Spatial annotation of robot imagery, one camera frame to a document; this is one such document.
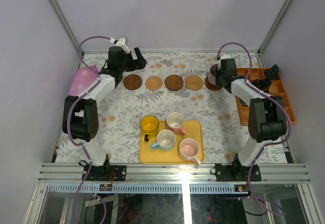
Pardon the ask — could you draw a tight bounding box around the pink mug cream inside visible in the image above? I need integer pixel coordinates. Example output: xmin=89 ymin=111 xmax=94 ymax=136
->
xmin=166 ymin=112 xmax=187 ymax=135

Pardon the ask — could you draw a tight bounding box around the yellow glass mug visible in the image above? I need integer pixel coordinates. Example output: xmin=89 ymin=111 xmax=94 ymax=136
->
xmin=140 ymin=115 xmax=159 ymax=142

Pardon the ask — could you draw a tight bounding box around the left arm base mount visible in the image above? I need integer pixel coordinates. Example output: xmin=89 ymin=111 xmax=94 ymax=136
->
xmin=78 ymin=157 xmax=127 ymax=182

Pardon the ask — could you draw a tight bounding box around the light blue mug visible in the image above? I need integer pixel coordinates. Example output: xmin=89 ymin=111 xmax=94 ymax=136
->
xmin=151 ymin=130 xmax=176 ymax=151

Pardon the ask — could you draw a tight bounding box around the purple mug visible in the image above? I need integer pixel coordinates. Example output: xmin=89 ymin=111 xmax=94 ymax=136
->
xmin=208 ymin=64 xmax=218 ymax=86

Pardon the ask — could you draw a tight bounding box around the yellow plastic tray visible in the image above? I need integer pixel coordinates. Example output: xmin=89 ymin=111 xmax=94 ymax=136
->
xmin=139 ymin=120 xmax=205 ymax=165

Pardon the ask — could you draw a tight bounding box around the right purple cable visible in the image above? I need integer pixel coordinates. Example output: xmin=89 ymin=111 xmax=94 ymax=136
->
xmin=217 ymin=42 xmax=293 ymax=218

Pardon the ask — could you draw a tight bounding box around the dark rolled item far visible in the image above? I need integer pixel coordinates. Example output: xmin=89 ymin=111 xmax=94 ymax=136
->
xmin=264 ymin=64 xmax=280 ymax=80

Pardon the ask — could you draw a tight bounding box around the dark rolled item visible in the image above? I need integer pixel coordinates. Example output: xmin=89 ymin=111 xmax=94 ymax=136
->
xmin=264 ymin=64 xmax=280 ymax=80
xmin=251 ymin=79 xmax=272 ymax=92
xmin=239 ymin=99 xmax=249 ymax=107

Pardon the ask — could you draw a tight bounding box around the orange wooden compartment box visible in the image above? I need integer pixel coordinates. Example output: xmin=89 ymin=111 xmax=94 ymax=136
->
xmin=235 ymin=68 xmax=297 ymax=126

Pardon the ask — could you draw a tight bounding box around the brown wooden coaster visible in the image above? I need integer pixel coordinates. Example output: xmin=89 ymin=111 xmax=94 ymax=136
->
xmin=204 ymin=77 xmax=222 ymax=91
xmin=165 ymin=75 xmax=184 ymax=91
xmin=123 ymin=74 xmax=142 ymax=90

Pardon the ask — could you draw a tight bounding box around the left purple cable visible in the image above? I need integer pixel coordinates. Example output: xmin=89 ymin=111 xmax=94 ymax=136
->
xmin=66 ymin=36 xmax=114 ymax=224

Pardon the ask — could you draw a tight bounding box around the pink mug front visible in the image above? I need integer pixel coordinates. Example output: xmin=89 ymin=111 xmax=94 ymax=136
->
xmin=179 ymin=138 xmax=202 ymax=166

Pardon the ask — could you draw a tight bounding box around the pink star cloth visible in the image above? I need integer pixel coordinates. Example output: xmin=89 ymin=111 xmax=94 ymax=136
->
xmin=69 ymin=65 xmax=99 ymax=96

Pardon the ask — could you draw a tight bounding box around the aluminium front rail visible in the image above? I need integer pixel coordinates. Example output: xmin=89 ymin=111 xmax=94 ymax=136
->
xmin=38 ymin=163 xmax=312 ymax=194

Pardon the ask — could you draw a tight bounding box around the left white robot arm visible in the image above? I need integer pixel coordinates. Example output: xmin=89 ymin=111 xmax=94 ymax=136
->
xmin=62 ymin=37 xmax=147 ymax=181

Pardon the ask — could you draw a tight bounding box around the woven rattan coaster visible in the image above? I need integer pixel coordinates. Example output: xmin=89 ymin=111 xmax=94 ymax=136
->
xmin=185 ymin=75 xmax=204 ymax=91
xmin=145 ymin=76 xmax=163 ymax=90

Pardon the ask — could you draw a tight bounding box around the purple cable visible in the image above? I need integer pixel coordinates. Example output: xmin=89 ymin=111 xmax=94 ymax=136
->
xmin=66 ymin=36 xmax=114 ymax=224
xmin=217 ymin=42 xmax=293 ymax=218

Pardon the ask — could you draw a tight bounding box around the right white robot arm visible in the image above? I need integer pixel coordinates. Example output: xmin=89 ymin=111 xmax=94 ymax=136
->
xmin=214 ymin=55 xmax=291 ymax=181

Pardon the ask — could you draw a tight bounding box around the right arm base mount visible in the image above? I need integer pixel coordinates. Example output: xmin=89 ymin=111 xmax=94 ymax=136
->
xmin=210 ymin=154 xmax=262 ymax=182

